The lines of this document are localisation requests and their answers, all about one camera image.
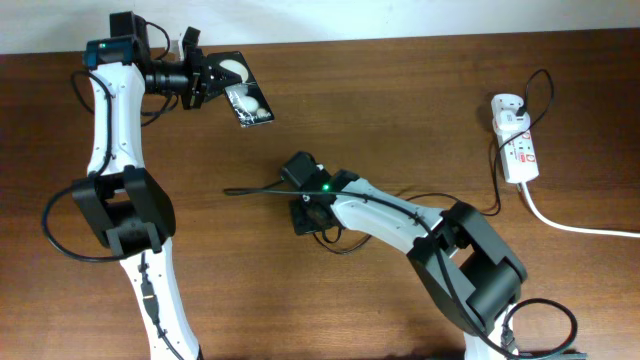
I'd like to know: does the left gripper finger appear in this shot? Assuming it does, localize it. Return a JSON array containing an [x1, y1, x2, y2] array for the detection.
[[203, 82, 233, 103], [205, 57, 246, 85]]

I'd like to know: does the white power strip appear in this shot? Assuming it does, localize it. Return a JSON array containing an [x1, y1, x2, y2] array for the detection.
[[491, 94, 539, 184]]

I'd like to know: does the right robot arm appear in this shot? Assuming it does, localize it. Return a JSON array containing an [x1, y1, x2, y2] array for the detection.
[[281, 152, 527, 359]]

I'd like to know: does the black flip smartphone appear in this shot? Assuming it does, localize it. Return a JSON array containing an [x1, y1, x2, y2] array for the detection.
[[207, 51, 275, 128]]

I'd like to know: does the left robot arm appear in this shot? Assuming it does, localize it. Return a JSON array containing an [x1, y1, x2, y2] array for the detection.
[[71, 12, 249, 359]]

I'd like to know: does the white USB charger adapter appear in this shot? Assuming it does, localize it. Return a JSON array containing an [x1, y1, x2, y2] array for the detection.
[[493, 110, 531, 135]]

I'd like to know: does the white power strip cord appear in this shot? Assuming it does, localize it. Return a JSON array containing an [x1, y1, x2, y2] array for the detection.
[[517, 181, 640, 239]]

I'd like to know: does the black USB charging cable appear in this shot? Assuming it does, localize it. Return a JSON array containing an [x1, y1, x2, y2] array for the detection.
[[312, 68, 555, 256]]

